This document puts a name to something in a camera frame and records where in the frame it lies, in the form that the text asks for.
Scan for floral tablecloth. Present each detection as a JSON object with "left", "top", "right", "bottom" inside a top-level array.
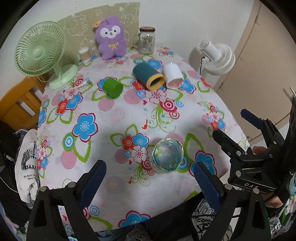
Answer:
[{"left": 37, "top": 46, "right": 251, "bottom": 235}]

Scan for green desk fan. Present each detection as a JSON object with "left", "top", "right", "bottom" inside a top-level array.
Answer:
[{"left": 15, "top": 21, "right": 79, "bottom": 90}]

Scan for cotton swab container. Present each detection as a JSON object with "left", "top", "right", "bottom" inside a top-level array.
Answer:
[{"left": 78, "top": 47, "right": 92, "bottom": 62}]

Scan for wooden chair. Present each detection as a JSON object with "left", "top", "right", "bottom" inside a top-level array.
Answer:
[{"left": 0, "top": 75, "right": 47, "bottom": 130}]

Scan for white fan cable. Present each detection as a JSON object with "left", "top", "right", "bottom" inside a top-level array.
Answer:
[{"left": 58, "top": 67, "right": 93, "bottom": 90}]

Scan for white fan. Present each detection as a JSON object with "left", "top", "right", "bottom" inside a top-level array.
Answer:
[{"left": 189, "top": 40, "right": 236, "bottom": 76}]

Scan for clear glass cup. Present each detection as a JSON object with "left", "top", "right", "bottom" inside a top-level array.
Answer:
[{"left": 150, "top": 138, "right": 184, "bottom": 175}]

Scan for white cup with pink inside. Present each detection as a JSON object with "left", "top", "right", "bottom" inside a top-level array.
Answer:
[{"left": 162, "top": 62, "right": 185, "bottom": 89}]

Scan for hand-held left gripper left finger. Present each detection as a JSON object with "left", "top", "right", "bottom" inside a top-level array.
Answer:
[{"left": 26, "top": 159, "right": 107, "bottom": 241}]

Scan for green cup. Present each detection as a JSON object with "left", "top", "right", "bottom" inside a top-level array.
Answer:
[{"left": 102, "top": 78, "right": 124, "bottom": 98}]

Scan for glass jar with lid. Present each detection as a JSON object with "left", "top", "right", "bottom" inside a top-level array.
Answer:
[{"left": 139, "top": 27, "right": 156, "bottom": 55}]

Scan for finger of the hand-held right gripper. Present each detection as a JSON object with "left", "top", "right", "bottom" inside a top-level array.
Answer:
[
  {"left": 212, "top": 130, "right": 249, "bottom": 163},
  {"left": 240, "top": 109, "right": 286, "bottom": 149}
]

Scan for white printed cloth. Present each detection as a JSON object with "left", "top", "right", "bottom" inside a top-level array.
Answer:
[{"left": 15, "top": 129, "right": 43, "bottom": 209}]

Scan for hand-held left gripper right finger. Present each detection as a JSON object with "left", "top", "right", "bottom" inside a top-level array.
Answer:
[{"left": 193, "top": 161, "right": 272, "bottom": 241}]

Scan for black fan cable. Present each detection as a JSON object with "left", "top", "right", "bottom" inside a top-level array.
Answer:
[{"left": 198, "top": 56, "right": 207, "bottom": 75}]

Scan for beige door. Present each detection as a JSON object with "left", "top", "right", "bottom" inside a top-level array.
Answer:
[{"left": 213, "top": 0, "right": 296, "bottom": 144}]

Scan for black white printed pants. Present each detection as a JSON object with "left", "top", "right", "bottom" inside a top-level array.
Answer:
[{"left": 125, "top": 196, "right": 296, "bottom": 241}]

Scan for teal cup with yellow rim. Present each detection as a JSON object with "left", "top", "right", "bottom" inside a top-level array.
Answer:
[{"left": 132, "top": 63, "right": 166, "bottom": 91}]

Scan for black garment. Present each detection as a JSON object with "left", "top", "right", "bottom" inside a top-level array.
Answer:
[{"left": 0, "top": 120, "right": 35, "bottom": 241}]

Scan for person's right hand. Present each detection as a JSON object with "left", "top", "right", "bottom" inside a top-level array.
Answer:
[{"left": 252, "top": 146, "right": 288, "bottom": 209}]

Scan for purple plush toy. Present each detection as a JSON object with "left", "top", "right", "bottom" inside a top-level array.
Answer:
[{"left": 93, "top": 19, "right": 128, "bottom": 61}]

